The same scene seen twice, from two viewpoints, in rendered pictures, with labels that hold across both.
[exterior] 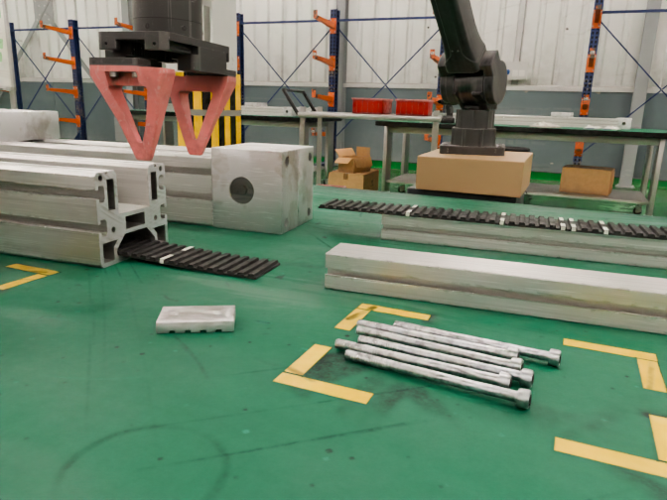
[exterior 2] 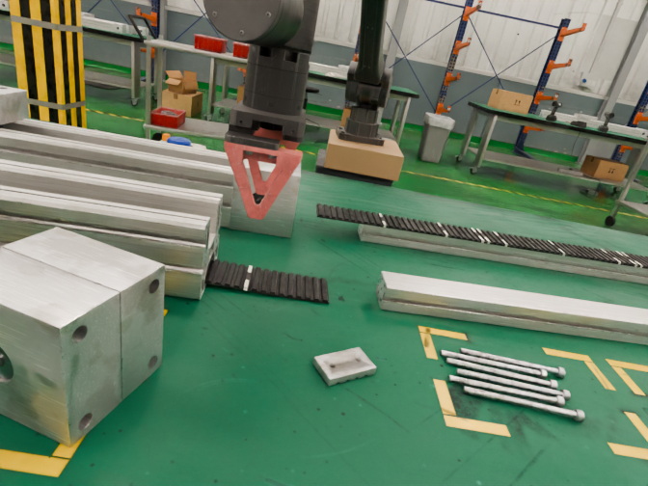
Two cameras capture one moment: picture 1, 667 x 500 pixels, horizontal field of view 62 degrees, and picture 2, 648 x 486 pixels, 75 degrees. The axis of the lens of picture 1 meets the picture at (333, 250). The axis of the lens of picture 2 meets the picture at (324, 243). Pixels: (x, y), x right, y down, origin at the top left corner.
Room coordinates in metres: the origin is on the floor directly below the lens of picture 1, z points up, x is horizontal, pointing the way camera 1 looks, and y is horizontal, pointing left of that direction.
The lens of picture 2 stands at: (0.10, 0.26, 1.04)
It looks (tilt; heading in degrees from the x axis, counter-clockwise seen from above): 24 degrees down; 334
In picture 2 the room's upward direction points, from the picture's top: 12 degrees clockwise
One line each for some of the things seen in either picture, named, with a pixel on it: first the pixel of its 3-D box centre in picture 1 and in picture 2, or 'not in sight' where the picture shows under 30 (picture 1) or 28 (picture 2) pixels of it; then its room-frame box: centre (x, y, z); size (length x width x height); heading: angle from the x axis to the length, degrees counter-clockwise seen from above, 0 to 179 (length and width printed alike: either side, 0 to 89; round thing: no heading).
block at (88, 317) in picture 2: not in sight; (77, 317); (0.39, 0.30, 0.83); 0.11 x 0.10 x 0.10; 140
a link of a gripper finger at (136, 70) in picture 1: (152, 102); (262, 168); (0.48, 0.15, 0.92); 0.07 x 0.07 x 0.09; 71
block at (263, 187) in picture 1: (269, 184); (267, 189); (0.70, 0.08, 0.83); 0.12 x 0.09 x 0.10; 162
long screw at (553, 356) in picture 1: (471, 340); (511, 362); (0.33, -0.09, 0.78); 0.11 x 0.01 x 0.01; 62
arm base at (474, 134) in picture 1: (473, 131); (362, 123); (1.10, -0.26, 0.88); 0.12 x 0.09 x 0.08; 74
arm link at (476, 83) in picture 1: (475, 89); (369, 94); (1.08, -0.26, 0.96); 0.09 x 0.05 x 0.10; 146
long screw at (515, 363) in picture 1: (434, 347); (500, 372); (0.32, -0.06, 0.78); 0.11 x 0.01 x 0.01; 60
